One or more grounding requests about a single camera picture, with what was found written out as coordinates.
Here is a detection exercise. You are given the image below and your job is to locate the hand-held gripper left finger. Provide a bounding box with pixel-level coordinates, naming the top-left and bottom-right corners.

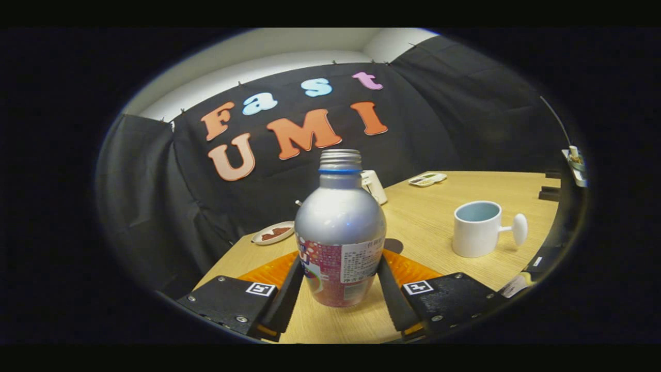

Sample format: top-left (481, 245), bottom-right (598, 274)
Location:
top-left (176, 251), bottom-right (305, 343)

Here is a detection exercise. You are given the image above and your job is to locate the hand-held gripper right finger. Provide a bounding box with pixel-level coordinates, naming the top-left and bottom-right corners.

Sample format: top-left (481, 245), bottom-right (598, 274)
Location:
top-left (376, 249), bottom-right (509, 342)

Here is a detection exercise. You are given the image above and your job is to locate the silver bottle with pink label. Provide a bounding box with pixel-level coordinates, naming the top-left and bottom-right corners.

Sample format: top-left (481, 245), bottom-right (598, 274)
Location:
top-left (294, 149), bottom-right (387, 308)

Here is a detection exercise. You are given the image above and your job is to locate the white cup with knob handle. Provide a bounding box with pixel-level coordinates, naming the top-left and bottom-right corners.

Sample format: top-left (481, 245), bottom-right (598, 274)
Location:
top-left (452, 200), bottom-right (528, 258)

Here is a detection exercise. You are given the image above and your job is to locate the white round plate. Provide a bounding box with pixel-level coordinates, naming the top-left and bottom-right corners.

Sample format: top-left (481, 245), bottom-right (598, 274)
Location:
top-left (251, 221), bottom-right (295, 245)

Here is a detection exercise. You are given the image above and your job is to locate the wooden table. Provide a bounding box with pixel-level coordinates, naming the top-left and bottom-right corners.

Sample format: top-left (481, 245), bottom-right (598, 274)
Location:
top-left (194, 170), bottom-right (563, 344)

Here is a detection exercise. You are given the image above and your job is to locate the white toaster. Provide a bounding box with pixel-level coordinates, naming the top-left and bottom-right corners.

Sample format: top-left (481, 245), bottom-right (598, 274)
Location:
top-left (360, 170), bottom-right (388, 206)

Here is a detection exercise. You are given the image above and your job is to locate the white divided condiment tray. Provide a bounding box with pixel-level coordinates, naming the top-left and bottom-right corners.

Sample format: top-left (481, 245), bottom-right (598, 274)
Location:
top-left (408, 172), bottom-right (448, 187)

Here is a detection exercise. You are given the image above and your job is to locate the black backdrop cloth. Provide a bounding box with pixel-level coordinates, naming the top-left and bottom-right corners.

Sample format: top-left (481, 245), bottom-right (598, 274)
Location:
top-left (97, 35), bottom-right (571, 298)

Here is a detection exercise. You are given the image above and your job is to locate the white clip-on device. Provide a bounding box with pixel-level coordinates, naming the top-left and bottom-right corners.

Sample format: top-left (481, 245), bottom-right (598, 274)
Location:
top-left (562, 146), bottom-right (588, 188)

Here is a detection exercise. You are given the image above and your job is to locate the thin grey cable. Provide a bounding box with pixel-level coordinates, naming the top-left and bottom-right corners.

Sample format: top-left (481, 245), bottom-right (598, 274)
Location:
top-left (540, 96), bottom-right (572, 147)

